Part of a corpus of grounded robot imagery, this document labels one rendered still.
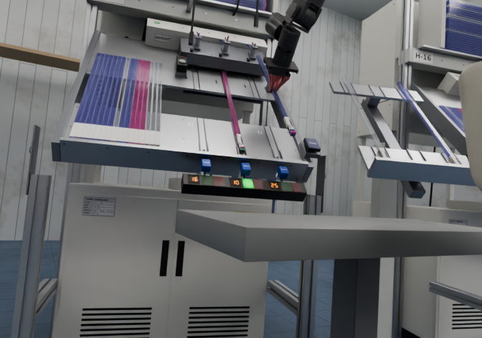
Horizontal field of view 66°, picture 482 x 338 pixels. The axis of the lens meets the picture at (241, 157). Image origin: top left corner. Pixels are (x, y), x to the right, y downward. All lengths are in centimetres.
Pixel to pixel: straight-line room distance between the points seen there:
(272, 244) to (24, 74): 393
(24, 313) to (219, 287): 62
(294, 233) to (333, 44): 557
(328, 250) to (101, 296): 97
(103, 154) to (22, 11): 351
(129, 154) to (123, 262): 45
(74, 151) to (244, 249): 67
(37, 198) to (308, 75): 480
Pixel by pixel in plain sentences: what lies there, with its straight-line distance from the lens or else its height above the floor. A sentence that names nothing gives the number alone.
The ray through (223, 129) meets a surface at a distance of 115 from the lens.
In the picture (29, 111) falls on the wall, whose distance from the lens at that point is 419.
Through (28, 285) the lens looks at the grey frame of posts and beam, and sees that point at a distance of 106.
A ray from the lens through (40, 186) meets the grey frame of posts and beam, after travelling 103.
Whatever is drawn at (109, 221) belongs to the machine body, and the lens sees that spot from 132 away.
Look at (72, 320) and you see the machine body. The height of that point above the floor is 19.
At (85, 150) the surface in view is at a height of 71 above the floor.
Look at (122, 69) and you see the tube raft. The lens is 135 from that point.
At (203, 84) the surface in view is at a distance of 137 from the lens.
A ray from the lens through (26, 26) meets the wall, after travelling 439.
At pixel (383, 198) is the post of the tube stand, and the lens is 130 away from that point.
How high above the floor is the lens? 64
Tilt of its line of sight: 5 degrees up
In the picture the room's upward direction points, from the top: 4 degrees clockwise
